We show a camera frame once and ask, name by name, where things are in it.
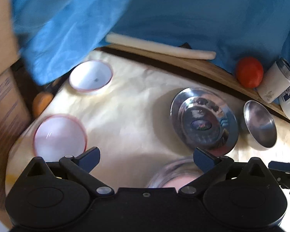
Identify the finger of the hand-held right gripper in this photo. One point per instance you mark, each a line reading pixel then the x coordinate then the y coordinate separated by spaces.
pixel 280 166

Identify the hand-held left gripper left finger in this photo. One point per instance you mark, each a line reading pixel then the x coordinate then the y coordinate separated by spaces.
pixel 90 157

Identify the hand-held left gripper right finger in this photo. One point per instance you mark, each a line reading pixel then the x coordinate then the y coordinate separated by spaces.
pixel 201 159

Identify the clear glass bowl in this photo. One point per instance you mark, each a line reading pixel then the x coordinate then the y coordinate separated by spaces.
pixel 174 174

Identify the white bowl with red rim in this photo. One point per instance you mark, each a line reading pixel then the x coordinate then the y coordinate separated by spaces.
pixel 59 137
pixel 90 76

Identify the steel plate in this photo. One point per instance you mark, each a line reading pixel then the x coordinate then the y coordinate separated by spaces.
pixel 203 120

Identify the steel bowl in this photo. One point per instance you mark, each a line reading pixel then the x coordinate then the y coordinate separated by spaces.
pixel 259 123

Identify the cream tablecloth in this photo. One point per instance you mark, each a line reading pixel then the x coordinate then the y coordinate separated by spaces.
pixel 125 116

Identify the orange fruit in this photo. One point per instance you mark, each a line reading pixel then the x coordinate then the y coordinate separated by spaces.
pixel 42 104

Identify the white steel tumbler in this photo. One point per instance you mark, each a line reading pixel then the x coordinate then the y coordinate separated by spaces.
pixel 274 82

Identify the brown cardboard box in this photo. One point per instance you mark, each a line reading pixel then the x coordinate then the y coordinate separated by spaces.
pixel 1 29
pixel 4 120

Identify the red ball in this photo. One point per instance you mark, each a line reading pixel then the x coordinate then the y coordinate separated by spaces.
pixel 249 72

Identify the white foam stick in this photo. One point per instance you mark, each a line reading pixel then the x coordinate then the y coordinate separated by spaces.
pixel 159 47

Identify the blue cloth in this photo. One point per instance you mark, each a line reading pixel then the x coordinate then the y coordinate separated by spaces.
pixel 159 12

